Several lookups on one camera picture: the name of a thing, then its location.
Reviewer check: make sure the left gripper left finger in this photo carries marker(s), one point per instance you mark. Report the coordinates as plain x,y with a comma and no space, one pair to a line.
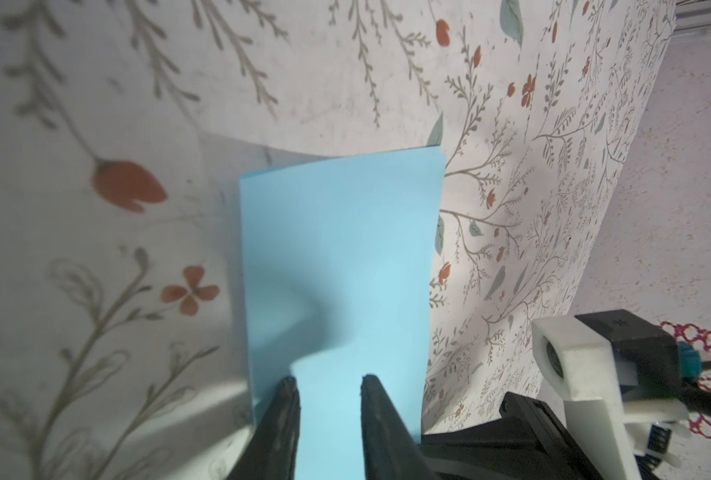
272,452

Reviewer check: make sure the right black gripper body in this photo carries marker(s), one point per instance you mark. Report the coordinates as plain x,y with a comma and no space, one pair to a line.
571,456

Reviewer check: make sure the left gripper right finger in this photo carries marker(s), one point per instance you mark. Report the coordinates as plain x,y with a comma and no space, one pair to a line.
388,449

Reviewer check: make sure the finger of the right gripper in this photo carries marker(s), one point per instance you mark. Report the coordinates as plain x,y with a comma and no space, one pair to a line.
473,453

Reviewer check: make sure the light blue square paper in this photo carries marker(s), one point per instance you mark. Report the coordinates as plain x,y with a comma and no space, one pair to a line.
337,258

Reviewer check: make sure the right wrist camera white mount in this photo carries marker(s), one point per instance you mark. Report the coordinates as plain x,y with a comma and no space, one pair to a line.
618,376

